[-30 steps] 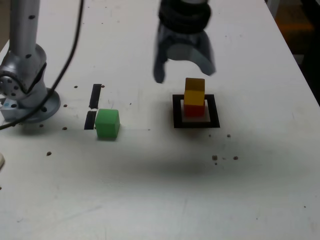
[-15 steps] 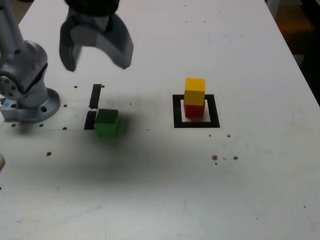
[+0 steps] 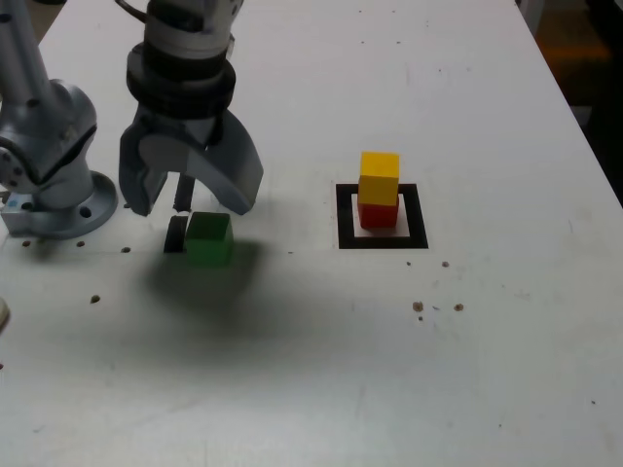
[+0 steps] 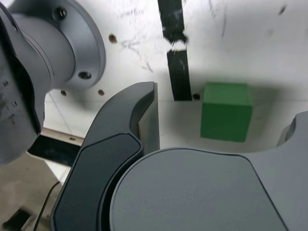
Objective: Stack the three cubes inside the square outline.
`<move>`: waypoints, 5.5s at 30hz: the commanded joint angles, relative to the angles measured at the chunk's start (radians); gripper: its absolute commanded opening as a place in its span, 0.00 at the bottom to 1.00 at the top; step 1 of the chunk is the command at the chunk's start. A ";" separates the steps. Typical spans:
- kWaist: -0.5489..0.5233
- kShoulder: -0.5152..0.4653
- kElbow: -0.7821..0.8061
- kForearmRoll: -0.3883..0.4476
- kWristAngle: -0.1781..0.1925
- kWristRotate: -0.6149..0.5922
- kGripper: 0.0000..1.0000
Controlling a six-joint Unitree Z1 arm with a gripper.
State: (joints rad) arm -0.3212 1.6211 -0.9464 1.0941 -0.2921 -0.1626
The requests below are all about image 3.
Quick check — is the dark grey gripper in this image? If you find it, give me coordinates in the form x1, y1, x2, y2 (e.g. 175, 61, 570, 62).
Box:
119, 107, 266, 218

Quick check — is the green cube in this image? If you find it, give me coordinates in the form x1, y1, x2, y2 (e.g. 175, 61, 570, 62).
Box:
184, 211, 235, 269

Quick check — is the yellow cube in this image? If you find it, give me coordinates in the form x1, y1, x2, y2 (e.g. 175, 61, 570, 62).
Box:
358, 151, 402, 208

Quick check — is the red cube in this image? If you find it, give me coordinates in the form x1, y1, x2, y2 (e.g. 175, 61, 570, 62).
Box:
357, 194, 401, 231

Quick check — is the black tape square outline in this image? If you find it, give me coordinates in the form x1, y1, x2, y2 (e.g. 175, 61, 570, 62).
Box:
335, 183, 429, 250

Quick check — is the black tape strip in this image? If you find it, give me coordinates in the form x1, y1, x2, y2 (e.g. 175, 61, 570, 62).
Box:
164, 173, 197, 253

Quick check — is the dark object with yellow band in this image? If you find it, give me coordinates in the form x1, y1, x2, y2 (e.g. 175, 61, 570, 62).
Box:
534, 9, 612, 64

